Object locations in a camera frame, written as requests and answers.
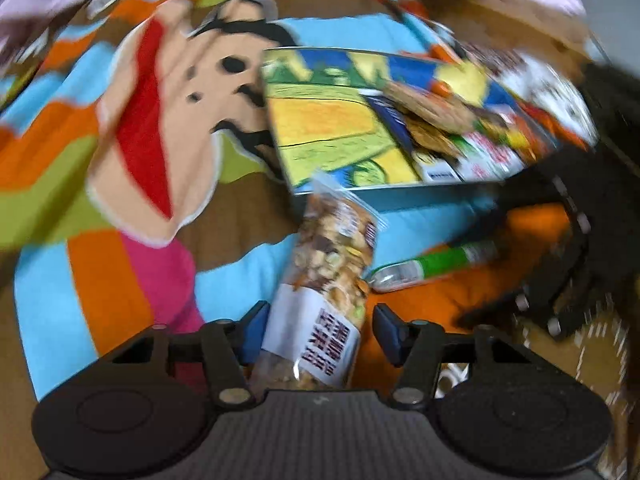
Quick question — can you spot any white floral satin quilt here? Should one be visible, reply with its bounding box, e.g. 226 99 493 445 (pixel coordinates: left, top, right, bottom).
465 42 601 148

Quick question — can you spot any green white tube packet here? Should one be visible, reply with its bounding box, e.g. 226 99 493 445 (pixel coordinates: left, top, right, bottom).
367 239 503 294

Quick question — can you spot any orange rice cracker packet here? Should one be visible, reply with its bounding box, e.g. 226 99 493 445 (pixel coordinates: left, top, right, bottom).
382 80 478 131

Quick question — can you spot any pink bed sheet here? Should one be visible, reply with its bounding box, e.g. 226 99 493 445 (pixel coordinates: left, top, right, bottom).
0 0 588 56

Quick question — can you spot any clear nut bar packet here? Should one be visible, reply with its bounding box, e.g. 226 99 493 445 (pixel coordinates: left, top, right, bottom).
247 172 388 393

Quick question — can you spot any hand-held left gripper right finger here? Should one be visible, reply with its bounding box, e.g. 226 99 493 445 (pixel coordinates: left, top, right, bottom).
372 302 547 407

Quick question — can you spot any blue white snack packet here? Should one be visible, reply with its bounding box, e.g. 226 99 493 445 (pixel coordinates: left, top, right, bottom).
362 92 463 183

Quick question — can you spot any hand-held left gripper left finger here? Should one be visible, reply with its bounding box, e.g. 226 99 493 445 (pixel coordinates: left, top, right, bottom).
97 300 272 407

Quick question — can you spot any cartoon monkey printed blanket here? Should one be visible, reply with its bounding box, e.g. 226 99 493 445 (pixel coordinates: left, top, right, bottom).
0 0 640 480

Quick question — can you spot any wooden bed rail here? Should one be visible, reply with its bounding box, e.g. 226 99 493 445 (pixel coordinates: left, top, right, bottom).
425 0 591 61

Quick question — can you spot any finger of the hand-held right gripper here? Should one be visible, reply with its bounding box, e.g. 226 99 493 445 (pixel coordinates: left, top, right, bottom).
456 239 597 337
450 149 597 251

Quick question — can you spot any painted metal tray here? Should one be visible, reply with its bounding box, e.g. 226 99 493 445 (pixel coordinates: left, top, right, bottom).
259 46 563 208

